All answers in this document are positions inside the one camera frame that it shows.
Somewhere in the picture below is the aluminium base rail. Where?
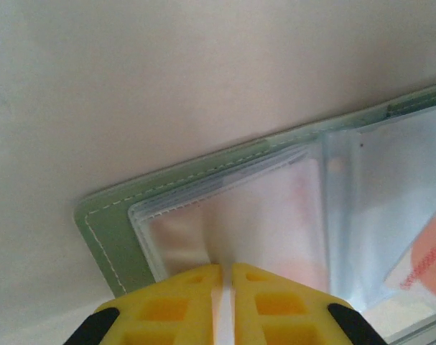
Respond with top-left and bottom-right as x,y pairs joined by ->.
386,308 -> 436,345

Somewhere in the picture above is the red and white card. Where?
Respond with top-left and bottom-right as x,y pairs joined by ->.
382,195 -> 436,299

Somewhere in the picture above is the green card holder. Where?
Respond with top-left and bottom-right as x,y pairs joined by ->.
73,81 -> 436,331

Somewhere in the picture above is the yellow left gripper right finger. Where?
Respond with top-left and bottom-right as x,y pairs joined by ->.
231,262 -> 387,345

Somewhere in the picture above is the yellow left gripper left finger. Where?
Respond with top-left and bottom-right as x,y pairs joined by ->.
61,264 -> 222,345

